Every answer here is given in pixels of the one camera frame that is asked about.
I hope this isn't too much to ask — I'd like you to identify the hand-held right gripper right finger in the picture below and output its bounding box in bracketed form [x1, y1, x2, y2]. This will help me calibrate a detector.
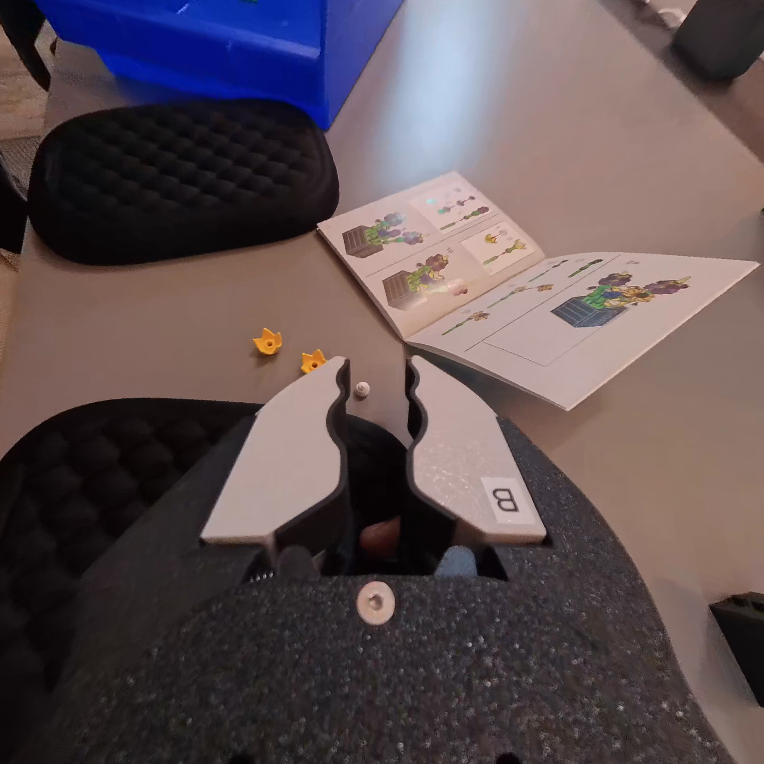
[405, 356, 548, 551]

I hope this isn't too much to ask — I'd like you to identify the black dimpled foam pad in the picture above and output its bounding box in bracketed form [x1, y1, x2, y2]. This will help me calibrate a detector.
[27, 98, 341, 266]
[0, 397, 413, 747]

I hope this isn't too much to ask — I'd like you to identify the open building-brick instruction booklet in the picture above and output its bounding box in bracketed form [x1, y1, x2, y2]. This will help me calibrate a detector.
[316, 171, 762, 413]

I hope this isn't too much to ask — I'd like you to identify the black box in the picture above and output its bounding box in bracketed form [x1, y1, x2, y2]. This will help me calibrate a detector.
[671, 0, 764, 81]

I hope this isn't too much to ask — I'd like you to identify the black ribbed block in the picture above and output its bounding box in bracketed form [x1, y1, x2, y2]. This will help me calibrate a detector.
[709, 591, 764, 708]

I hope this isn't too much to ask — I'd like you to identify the blue plastic bin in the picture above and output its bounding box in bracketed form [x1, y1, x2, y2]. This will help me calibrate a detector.
[33, 0, 407, 131]

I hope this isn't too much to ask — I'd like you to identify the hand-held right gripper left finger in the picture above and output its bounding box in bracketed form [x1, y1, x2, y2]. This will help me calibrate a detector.
[200, 356, 354, 567]

